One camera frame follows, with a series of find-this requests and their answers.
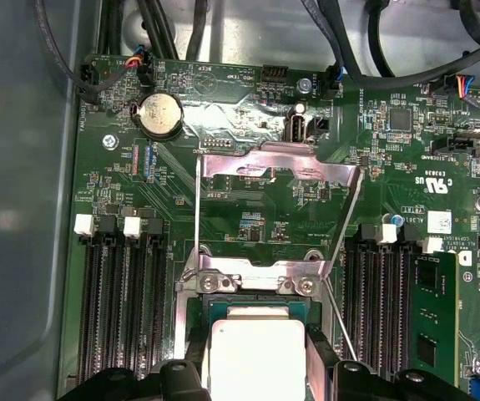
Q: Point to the white sticker label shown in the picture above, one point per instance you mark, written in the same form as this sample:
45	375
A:
439	222

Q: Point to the black open PC case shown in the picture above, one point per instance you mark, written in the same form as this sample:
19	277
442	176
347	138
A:
14	209

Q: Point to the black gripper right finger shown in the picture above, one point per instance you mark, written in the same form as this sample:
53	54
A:
352	384

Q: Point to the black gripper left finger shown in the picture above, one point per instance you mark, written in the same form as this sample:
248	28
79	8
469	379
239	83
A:
177	380

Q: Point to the green RAM stick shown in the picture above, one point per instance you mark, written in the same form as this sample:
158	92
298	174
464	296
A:
433	317

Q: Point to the square black chip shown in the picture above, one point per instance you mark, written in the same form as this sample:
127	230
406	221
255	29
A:
400	119

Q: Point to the metal socket cover frame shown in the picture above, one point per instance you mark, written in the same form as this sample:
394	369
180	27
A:
260	156

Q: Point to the round coin battery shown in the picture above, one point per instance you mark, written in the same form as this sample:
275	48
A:
160	115

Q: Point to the CPU socket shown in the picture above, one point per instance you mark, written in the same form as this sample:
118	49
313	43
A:
180	321

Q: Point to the green motherboard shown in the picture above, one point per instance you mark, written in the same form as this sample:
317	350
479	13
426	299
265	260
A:
110	184

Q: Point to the silver internal USB port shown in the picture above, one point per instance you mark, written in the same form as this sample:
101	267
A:
296	131

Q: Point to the silver square CPU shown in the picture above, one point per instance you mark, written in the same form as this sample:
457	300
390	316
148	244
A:
256	355

